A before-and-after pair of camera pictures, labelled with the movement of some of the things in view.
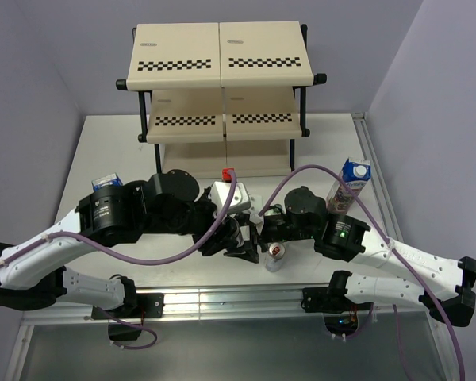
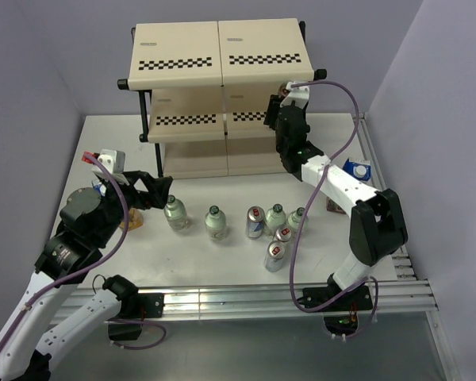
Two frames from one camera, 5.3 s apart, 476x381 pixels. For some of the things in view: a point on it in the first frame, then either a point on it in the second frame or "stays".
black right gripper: [262, 238] to [278, 112]
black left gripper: [226, 238] to [157, 187]
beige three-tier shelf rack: [221, 96] stays
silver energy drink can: [274, 259] stays
